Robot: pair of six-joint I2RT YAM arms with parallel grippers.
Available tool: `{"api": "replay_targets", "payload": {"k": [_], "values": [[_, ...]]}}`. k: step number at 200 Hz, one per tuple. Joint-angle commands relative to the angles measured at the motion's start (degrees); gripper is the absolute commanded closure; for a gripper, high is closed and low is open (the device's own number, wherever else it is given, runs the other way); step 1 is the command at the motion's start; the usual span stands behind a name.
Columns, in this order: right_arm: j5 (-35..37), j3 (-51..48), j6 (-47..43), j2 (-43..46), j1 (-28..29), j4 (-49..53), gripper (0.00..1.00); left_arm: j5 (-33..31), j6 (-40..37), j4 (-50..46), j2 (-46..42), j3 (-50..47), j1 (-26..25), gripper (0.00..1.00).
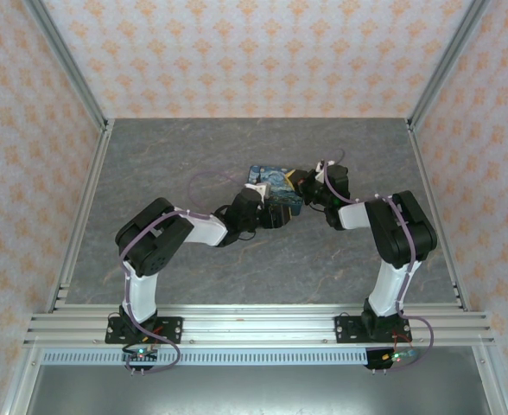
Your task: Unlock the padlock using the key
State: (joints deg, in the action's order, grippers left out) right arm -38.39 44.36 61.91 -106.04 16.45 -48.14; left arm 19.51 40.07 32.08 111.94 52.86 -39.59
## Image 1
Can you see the starry night tin box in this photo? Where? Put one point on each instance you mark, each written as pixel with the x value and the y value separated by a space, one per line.
pixel 262 175

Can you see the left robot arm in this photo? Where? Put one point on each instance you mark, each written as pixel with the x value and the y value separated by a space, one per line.
pixel 144 294

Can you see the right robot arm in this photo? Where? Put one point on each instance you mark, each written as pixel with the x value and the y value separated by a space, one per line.
pixel 388 294

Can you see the grey metal sheet panel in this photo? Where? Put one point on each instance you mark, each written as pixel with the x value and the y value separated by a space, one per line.
pixel 254 391

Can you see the aluminium side rail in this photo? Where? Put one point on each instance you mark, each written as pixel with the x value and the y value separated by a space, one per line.
pixel 437 207
pixel 83 207

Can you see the aluminium crossbeam rail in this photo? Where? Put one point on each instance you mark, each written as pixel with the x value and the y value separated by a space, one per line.
pixel 254 324

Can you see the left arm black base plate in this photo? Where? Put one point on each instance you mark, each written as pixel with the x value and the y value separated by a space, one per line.
pixel 172 329

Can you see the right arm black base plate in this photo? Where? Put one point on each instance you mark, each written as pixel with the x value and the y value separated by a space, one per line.
pixel 344 329

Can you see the aluminium corner post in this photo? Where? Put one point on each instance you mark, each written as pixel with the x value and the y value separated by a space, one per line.
pixel 450 56
pixel 66 56

